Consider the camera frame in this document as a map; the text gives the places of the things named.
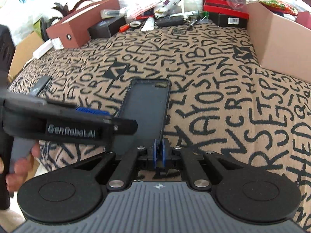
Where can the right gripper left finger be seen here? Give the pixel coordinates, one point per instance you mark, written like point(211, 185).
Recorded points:
point(141, 154)

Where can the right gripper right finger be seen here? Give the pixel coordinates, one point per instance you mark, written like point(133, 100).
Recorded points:
point(185, 161)

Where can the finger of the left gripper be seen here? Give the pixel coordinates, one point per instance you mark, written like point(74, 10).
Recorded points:
point(92, 111)

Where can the black phone case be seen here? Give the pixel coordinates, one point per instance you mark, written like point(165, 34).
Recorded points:
point(146, 101)

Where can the black marker pen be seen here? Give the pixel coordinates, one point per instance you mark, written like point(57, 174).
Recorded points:
point(191, 25)

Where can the large cardboard sorting box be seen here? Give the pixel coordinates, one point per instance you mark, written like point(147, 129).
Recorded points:
point(281, 45)

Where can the person's left hand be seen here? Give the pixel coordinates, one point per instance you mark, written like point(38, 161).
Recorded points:
point(21, 168)

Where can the white small box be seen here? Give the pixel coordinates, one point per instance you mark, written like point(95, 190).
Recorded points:
point(45, 47)

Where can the brown rectangular gift box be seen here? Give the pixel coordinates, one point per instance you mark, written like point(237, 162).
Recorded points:
point(72, 30)

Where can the letter-patterned tablecloth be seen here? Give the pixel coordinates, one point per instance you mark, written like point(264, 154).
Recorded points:
point(221, 99)

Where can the black product box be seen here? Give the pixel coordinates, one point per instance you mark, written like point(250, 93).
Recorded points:
point(106, 28)

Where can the dark potted plant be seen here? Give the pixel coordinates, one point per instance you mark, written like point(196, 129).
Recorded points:
point(64, 10)

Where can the red white tube package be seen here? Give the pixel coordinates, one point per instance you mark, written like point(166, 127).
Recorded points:
point(134, 11)

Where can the black handheld device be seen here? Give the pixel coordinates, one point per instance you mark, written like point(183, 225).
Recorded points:
point(170, 21)

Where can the black barcode box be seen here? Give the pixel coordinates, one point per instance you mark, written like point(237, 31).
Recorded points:
point(223, 20)

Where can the red tray black insert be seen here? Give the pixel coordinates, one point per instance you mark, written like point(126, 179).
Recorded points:
point(222, 7)

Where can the insole package red label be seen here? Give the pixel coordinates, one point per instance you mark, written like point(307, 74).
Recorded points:
point(281, 6)

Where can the floral drawstring pouch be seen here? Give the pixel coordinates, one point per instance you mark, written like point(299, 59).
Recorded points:
point(165, 8)

